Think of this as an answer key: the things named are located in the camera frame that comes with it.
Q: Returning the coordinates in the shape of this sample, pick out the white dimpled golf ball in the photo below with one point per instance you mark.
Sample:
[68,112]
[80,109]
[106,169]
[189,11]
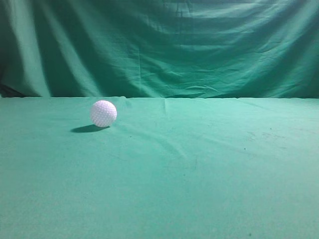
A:
[103,113]

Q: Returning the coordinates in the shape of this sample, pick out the green cloth table cover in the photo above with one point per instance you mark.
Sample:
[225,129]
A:
[166,169]

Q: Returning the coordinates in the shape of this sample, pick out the green cloth backdrop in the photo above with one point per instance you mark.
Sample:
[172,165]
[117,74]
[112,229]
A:
[159,48]

